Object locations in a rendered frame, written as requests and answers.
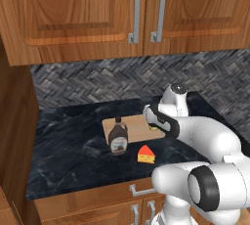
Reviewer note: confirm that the tall wooden cabinet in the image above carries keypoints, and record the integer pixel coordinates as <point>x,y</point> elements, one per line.
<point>14,131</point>

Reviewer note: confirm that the brown syrup bottle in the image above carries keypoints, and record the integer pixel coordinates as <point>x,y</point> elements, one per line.
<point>117,137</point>

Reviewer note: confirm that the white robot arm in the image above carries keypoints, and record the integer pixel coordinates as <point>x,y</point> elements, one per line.
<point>208,137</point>

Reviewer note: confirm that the wooden wall cupboard door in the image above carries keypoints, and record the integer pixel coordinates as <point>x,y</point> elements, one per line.
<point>205,10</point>
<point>71,13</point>

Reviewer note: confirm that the wooden drawer front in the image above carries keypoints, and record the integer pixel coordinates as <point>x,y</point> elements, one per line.
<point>91,199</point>

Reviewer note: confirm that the wooden base cupboard door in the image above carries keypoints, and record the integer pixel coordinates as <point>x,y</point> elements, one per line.
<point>97,217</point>
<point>158,207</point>

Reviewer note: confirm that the wooden cutting board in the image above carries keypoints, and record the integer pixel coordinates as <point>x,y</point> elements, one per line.
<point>138,126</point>

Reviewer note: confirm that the orange cheese wedge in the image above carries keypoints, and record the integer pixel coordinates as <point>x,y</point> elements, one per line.
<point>145,155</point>

